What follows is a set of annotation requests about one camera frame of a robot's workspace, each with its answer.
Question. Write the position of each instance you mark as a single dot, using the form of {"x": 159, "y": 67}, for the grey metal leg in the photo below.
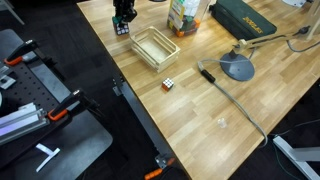
{"x": 13, "y": 13}

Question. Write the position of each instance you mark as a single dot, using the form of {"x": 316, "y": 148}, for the aluminium extrusion profile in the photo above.
{"x": 20, "y": 125}

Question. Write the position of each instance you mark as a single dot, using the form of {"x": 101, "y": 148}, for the grey round lamp base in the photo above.
{"x": 237, "y": 70}

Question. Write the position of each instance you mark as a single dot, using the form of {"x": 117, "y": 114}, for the small clear plastic piece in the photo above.
{"x": 222, "y": 123}

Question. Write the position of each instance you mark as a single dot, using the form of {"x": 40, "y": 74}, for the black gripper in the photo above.
{"x": 124, "y": 4}

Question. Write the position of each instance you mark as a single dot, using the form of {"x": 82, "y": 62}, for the grey metal plate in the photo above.
{"x": 46, "y": 83}

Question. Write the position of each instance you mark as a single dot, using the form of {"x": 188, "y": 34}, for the black rounded mat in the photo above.
{"x": 80, "y": 143}

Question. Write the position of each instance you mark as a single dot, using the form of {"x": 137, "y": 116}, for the light wooden slat crate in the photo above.
{"x": 143, "y": 37}

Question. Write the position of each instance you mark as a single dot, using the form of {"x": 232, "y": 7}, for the white round object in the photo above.
{"x": 293, "y": 2}

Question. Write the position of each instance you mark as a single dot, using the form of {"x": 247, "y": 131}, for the grey metal table rail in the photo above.
{"x": 143, "y": 116}

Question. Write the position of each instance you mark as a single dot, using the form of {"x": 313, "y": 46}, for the dark green tool case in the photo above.
{"x": 240, "y": 20}

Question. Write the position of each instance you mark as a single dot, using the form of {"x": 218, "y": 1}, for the black orange bar clamp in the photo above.
{"x": 20, "y": 51}
{"x": 66, "y": 105}

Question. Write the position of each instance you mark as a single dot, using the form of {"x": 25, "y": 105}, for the small Rubik's cube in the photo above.
{"x": 167, "y": 84}

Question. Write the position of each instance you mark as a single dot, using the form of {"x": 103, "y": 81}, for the clear bag of colourful items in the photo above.
{"x": 185, "y": 16}

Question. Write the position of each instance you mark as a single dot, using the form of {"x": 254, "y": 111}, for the large Rubik's cube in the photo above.
{"x": 122, "y": 29}

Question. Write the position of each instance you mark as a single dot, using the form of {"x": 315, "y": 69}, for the small metal bracket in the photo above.
{"x": 7, "y": 83}

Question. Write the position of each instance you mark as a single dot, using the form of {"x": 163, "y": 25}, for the white tape strip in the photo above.
{"x": 50, "y": 156}

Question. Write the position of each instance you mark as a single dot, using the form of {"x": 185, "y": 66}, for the black perforated board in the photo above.
{"x": 26, "y": 90}

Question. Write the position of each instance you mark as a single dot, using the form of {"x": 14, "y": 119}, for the white metal frame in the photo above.
{"x": 293, "y": 155}

